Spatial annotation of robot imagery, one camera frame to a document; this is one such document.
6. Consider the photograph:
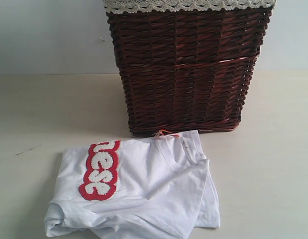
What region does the white lace crochet cloth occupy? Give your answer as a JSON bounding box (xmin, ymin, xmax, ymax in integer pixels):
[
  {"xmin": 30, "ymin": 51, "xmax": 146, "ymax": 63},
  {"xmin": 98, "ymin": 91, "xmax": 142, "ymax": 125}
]
[{"xmin": 103, "ymin": 0, "xmax": 276, "ymax": 14}]

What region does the dark brown wicker basket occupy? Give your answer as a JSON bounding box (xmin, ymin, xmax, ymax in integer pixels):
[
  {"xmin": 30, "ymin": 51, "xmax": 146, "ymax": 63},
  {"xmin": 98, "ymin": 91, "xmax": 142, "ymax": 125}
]
[{"xmin": 107, "ymin": 7, "xmax": 272, "ymax": 136}]

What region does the orange clothing tag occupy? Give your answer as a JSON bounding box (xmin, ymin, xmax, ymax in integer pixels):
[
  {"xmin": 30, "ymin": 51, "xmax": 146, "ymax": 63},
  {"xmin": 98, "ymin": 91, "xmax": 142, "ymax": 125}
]
[{"xmin": 153, "ymin": 129, "xmax": 180, "ymax": 138}]

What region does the white t-shirt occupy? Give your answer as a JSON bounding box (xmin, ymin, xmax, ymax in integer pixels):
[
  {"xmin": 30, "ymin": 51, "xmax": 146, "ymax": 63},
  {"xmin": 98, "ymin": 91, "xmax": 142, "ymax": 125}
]
[{"xmin": 44, "ymin": 130, "xmax": 220, "ymax": 239}]

